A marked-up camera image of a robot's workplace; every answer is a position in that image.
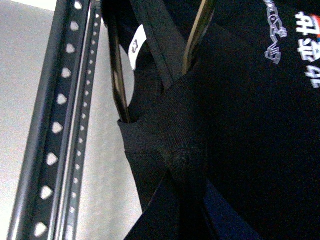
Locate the black printed t-shirt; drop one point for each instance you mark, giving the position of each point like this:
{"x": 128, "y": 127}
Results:
{"x": 231, "y": 149}

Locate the metal wire hanger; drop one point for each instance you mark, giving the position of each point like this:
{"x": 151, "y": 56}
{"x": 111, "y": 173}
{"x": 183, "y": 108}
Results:
{"x": 120, "y": 75}

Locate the grey clothes drying rack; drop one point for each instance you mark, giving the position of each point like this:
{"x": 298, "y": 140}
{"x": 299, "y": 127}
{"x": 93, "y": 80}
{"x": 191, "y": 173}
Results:
{"x": 48, "y": 196}

